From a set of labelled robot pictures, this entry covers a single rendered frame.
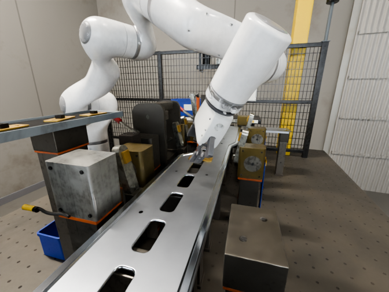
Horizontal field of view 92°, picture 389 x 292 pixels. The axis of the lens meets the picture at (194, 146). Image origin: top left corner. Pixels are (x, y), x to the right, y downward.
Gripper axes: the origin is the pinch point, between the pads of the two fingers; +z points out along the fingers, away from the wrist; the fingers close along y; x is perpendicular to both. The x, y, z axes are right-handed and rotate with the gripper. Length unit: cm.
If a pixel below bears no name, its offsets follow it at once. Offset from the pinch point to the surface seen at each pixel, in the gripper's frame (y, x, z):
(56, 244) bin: -15, 32, 43
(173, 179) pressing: -6.6, 3.6, 8.1
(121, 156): -4.7, 18.0, 3.4
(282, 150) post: 34, -74, 26
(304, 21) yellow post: 110, -83, -28
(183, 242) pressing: -25.0, 6.1, -4.1
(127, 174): -7.5, 15.7, 6.7
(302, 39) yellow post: 104, -86, -19
